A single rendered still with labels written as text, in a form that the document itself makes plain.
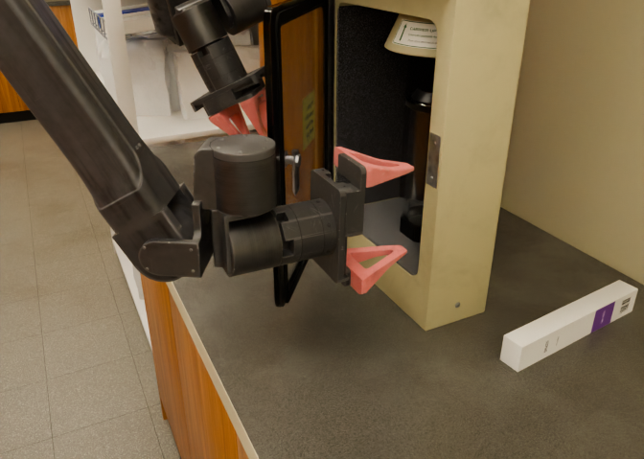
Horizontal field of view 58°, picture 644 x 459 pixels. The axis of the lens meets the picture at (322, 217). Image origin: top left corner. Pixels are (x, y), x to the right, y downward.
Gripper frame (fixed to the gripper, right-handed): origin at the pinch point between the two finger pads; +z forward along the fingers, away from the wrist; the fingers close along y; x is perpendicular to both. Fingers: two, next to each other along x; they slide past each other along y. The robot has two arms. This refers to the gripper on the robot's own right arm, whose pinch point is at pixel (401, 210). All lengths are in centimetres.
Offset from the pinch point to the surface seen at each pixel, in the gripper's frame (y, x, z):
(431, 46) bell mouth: 13.3, 17.8, 15.2
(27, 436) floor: -121, 120, -55
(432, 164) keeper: -0.2, 10.5, 11.8
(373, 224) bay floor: -18.2, 29.4, 15.2
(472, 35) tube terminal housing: 15.9, 9.1, 14.6
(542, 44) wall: 8, 36, 55
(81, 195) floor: -122, 319, -18
